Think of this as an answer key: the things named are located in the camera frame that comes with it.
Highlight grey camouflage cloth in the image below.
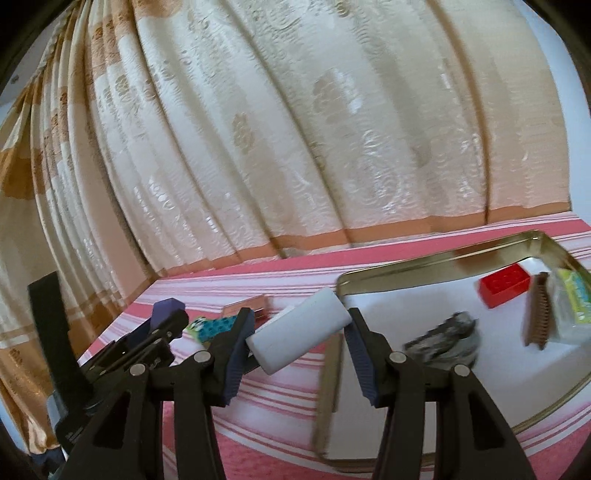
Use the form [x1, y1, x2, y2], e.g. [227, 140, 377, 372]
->
[404, 311, 481, 370]

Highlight cream floral curtain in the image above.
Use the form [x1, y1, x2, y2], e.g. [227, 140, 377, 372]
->
[0, 0, 573, 455]

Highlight rose gold compact case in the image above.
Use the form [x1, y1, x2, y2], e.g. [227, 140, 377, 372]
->
[224, 294, 271, 324]

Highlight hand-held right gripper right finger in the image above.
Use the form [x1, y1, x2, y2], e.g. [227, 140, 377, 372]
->
[347, 308, 539, 480]

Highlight red building block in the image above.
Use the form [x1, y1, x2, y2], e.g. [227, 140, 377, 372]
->
[479, 264, 531, 308]

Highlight gold metal tin box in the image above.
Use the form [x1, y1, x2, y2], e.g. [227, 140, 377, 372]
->
[314, 231, 591, 467]

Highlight red white striped bed sheet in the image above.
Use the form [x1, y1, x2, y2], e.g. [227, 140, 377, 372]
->
[69, 211, 591, 480]

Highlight green white packet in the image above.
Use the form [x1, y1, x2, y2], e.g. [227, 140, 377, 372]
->
[547, 268, 591, 344]

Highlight blue building block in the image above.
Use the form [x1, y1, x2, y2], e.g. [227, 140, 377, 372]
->
[203, 315, 242, 344]

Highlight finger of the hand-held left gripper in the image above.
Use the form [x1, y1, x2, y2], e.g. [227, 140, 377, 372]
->
[106, 311, 191, 365]
[122, 298, 185, 352]

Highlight lime green printed block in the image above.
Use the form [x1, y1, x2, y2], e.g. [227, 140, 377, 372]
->
[186, 316, 213, 343]

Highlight white paper lining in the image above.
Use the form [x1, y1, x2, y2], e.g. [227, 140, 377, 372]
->
[332, 258, 591, 462]

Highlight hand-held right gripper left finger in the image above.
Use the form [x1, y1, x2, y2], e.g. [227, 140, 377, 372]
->
[58, 308, 256, 480]

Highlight long white box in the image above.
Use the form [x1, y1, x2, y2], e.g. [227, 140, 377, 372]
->
[245, 289, 352, 374]

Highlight brown ribbed comb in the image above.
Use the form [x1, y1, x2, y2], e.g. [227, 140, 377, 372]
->
[522, 272, 552, 352]

